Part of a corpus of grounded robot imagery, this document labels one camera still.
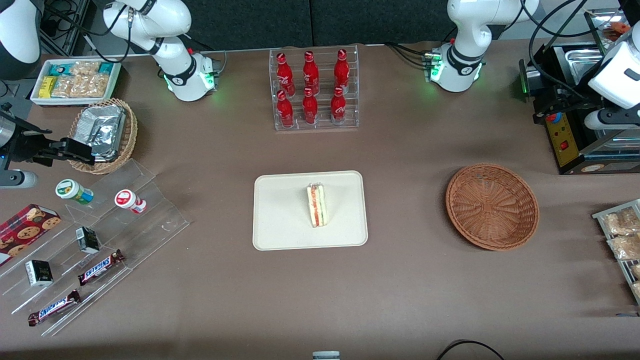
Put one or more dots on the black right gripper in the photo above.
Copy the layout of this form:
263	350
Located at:
25	145

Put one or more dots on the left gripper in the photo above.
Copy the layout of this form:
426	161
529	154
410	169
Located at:
573	96

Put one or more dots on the triangular sandwich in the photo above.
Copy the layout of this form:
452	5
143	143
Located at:
317	207

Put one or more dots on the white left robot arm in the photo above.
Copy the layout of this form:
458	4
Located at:
467	30

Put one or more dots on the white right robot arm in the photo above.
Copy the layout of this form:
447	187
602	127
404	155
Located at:
170	20

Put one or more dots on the light tan wicker basket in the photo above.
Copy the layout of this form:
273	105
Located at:
127	145

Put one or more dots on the brown round wicker basket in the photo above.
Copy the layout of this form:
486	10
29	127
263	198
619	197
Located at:
492	207

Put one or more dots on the cream rectangular tray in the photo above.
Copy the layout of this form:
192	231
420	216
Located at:
280	210

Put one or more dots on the green-lid white cup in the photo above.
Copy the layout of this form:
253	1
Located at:
72	191

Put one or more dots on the black glass food warmer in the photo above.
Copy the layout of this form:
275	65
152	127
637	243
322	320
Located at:
557	152

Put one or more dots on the silver foil packet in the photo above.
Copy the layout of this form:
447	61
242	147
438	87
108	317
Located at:
102	127

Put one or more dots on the white rectangular snack box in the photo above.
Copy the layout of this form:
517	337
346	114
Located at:
75	102

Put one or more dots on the steel warmer pan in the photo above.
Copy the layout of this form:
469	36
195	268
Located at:
585	60

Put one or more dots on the clear bag of crackers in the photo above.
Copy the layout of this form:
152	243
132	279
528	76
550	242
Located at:
95	85
85	68
65	86

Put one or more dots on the yellow snack bar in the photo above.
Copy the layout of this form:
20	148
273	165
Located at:
47	86

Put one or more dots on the red-lid white cup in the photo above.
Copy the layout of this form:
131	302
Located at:
127	200

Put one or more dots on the red cookie box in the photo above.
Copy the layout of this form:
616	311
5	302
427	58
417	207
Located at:
25	230

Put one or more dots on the teal snack packet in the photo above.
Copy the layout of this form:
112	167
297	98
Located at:
57	68
106	67

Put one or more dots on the small black carton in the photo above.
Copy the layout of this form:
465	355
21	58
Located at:
87	240
39	272

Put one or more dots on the orange fried food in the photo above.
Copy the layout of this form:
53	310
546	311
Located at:
617	27

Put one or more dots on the brown Snickers bar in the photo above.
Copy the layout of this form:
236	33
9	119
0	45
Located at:
101	267
54	307

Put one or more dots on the clear acrylic stepped stand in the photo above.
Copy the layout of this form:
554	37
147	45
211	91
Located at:
160	225

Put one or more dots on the clear bagged pastry snack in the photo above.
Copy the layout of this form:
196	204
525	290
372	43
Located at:
636	271
625	246
637	289
620	222

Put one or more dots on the red cola bottle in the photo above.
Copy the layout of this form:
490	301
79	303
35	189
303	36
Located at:
310	72
285	75
338	106
342	70
285	111
310	108

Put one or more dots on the clear acrylic bottle rack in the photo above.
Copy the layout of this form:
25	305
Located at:
324	127

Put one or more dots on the grey white capped object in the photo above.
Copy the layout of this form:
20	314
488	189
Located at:
326	356

